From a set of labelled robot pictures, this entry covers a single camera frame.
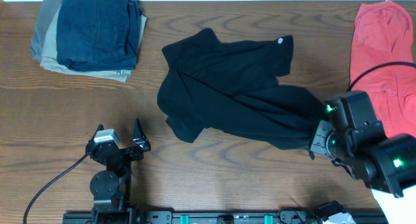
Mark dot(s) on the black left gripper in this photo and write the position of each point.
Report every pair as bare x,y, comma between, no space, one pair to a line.
121,150

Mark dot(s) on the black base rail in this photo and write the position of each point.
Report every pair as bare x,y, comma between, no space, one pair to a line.
284,216

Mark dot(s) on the folded beige garment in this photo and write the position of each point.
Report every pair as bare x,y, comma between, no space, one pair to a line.
49,57

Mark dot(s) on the folded grey garment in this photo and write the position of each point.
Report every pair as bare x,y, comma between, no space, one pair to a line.
47,12

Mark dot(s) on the red t-shirt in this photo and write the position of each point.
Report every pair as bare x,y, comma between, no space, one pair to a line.
381,45

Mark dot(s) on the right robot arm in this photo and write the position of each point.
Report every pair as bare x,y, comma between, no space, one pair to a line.
385,165

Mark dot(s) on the folded navy blue garment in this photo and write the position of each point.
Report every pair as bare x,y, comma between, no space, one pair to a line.
98,35

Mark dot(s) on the black t-shirt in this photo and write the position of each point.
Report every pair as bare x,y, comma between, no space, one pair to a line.
233,87

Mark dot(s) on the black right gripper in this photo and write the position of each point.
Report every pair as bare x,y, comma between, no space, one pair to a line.
321,138

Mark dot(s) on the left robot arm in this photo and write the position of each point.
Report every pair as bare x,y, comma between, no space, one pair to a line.
111,187

